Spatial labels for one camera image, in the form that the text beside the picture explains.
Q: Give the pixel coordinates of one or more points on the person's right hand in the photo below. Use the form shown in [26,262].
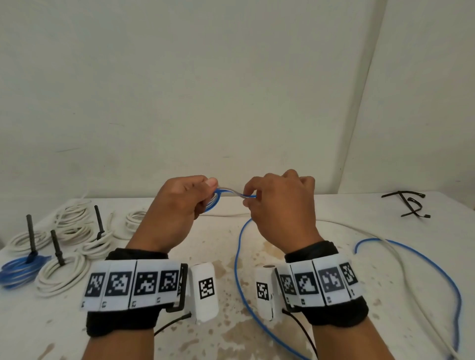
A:
[289,211]

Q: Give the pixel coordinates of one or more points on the person's left hand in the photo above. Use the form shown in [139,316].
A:
[167,215]

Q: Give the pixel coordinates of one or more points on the person's right forearm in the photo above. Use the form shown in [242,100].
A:
[352,343]

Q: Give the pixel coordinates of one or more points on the person's left forearm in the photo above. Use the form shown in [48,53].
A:
[118,345]

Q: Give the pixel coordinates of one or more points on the black right wristband with markers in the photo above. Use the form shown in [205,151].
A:
[341,315]

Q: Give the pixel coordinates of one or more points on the black wristband with markers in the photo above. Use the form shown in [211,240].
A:
[122,322]
[341,315]

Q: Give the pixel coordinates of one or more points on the black left wristband with markers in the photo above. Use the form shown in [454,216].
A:
[122,322]

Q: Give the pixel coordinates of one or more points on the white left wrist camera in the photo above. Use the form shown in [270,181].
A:
[204,308]

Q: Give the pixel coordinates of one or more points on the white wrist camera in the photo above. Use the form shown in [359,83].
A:
[263,308]
[204,308]

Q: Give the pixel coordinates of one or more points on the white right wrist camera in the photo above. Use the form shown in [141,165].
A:
[263,308]

